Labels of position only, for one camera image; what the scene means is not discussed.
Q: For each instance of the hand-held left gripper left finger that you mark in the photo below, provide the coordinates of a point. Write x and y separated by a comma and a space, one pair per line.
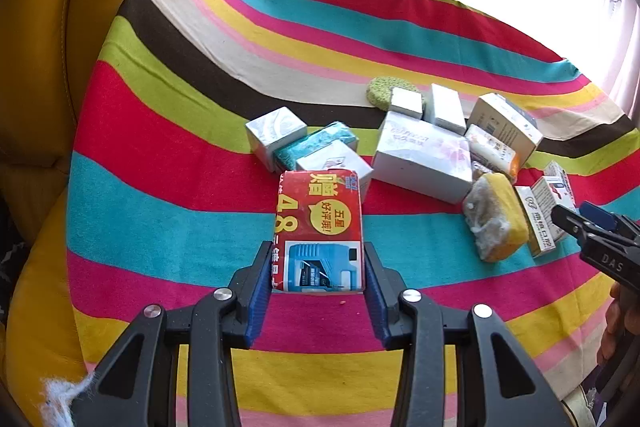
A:
260, 302

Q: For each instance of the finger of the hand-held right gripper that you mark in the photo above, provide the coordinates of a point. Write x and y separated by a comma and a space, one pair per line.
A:
600, 218
572, 227

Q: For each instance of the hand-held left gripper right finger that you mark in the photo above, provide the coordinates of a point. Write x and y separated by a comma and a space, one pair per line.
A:
377, 307

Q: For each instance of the white box with logo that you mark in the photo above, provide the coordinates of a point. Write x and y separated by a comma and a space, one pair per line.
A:
540, 219

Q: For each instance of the red printed packet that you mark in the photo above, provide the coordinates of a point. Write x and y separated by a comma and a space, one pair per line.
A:
315, 217

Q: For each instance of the silver cube box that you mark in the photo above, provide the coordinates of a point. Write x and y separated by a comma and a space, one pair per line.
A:
275, 132

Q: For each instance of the teal foil packet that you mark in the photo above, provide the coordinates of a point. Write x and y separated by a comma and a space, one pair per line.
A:
320, 142

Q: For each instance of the person's right hand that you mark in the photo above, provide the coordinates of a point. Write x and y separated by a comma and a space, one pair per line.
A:
617, 327

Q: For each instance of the white box with red mark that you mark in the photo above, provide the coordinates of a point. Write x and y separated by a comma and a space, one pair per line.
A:
557, 179

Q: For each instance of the yellow sponge with steel wool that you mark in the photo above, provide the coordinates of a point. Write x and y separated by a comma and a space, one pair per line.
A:
500, 217

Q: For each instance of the cream box with text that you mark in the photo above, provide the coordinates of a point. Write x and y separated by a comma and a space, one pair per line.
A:
492, 149

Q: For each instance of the large cream text box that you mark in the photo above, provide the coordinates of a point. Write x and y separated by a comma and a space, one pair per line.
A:
505, 122

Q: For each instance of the silver white printed box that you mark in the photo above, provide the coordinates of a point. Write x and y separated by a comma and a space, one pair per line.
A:
340, 159

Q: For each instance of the large white floral box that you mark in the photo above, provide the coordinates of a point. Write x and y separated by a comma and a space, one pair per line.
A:
420, 157

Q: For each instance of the striped multicolour tablecloth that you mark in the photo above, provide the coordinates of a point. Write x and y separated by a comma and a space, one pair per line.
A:
175, 167

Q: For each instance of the small white box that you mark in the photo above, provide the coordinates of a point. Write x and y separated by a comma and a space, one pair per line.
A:
406, 103

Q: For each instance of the green round sponge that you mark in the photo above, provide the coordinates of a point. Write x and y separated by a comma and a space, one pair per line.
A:
385, 89

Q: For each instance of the white frayed yarn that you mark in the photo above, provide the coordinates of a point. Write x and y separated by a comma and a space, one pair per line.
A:
60, 399

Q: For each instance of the yellow leather sofa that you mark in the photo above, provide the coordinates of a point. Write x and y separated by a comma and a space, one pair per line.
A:
50, 57

